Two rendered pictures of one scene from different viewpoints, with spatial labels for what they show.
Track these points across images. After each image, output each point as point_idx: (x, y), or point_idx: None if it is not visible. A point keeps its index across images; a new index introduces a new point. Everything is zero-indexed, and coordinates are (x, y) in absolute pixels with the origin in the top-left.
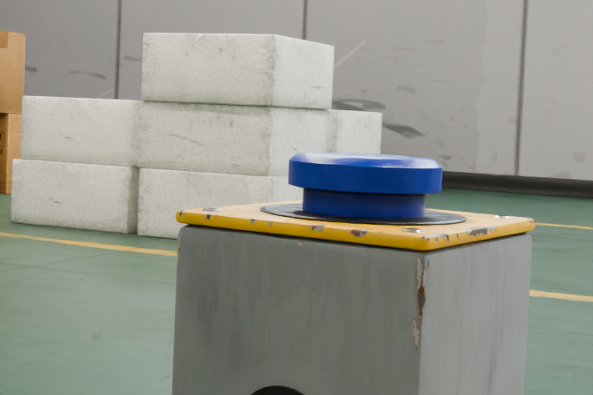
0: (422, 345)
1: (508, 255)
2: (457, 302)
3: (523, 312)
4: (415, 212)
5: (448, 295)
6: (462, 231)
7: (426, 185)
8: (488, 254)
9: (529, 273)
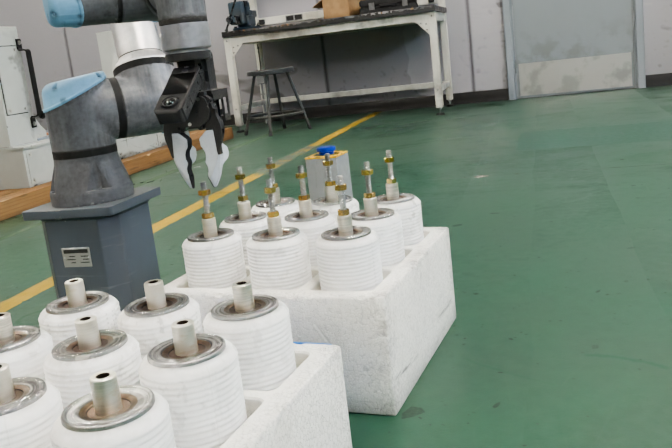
0: (306, 169)
1: None
2: (313, 165)
3: (334, 168)
4: (322, 154)
5: (310, 164)
6: (313, 157)
7: (320, 151)
8: (320, 160)
9: (334, 163)
